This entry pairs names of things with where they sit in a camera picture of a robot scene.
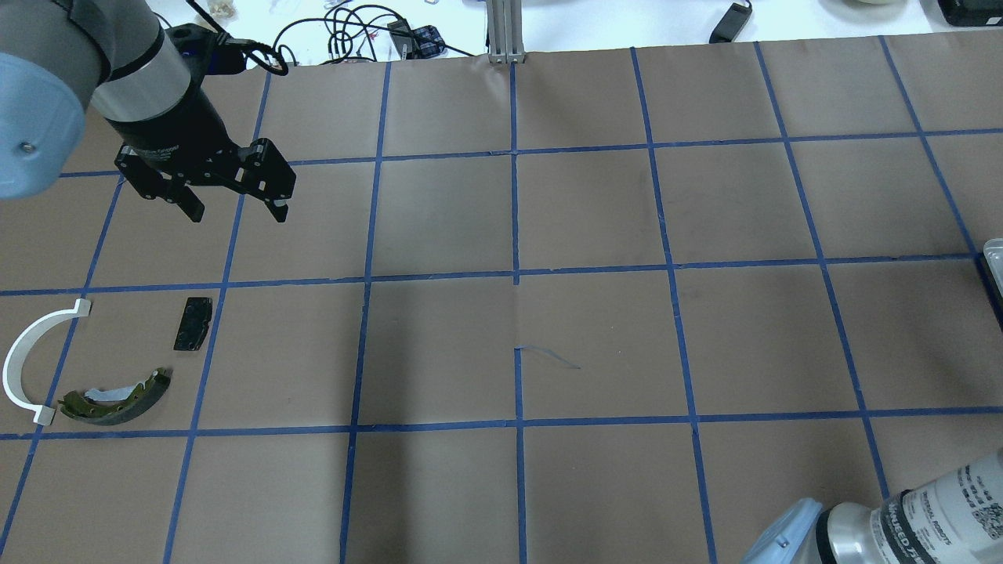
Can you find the black brake pad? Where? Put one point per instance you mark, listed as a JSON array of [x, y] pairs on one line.
[[194, 324]]

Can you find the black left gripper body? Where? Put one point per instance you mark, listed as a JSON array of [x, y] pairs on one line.
[[174, 129]]

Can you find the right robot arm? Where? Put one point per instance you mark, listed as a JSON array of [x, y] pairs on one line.
[[953, 519]]

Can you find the olive brake shoe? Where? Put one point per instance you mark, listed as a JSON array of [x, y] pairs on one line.
[[116, 406]]

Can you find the white curved plastic bracket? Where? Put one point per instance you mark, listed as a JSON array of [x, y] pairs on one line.
[[17, 355]]

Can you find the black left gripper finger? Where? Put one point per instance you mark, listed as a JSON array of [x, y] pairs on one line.
[[188, 202], [278, 208]]

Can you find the black power adapter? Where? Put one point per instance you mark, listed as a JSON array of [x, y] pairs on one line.
[[731, 23]]

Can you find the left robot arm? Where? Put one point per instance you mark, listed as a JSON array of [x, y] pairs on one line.
[[60, 58]]

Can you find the aluminium frame post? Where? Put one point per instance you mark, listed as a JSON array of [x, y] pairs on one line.
[[505, 31]]

